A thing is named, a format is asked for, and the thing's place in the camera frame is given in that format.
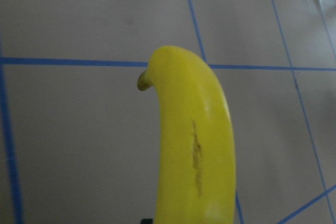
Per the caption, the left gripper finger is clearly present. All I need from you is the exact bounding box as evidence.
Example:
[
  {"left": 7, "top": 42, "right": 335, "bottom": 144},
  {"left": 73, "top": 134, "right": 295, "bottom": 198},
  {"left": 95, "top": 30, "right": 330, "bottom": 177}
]
[{"left": 140, "top": 218, "right": 153, "bottom": 224}]

